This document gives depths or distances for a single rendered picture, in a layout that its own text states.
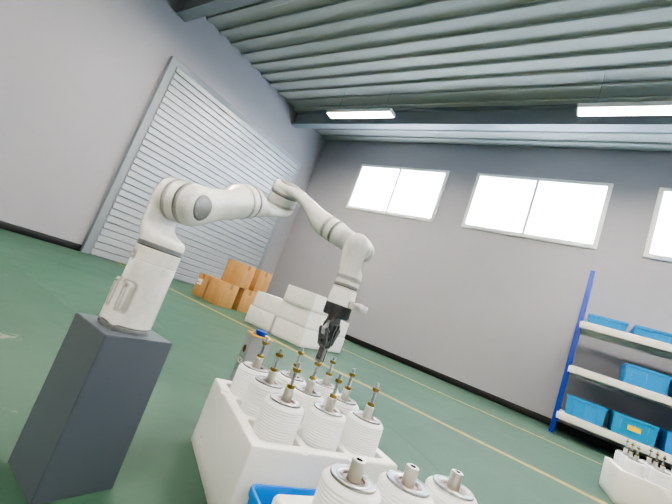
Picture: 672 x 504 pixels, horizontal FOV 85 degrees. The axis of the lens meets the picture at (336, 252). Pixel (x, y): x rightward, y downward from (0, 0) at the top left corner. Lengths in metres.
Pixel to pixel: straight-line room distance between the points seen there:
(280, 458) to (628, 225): 5.95
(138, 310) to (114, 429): 0.23
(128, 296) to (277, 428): 0.41
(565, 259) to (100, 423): 5.90
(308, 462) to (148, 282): 0.50
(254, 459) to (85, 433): 0.31
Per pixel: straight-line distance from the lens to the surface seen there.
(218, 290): 4.81
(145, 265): 0.82
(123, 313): 0.83
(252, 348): 1.24
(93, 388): 0.83
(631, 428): 5.23
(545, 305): 6.05
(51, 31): 6.05
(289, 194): 1.15
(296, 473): 0.90
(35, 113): 5.87
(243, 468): 0.85
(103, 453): 0.91
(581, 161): 6.81
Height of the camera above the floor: 0.49
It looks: 8 degrees up
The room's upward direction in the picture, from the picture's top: 20 degrees clockwise
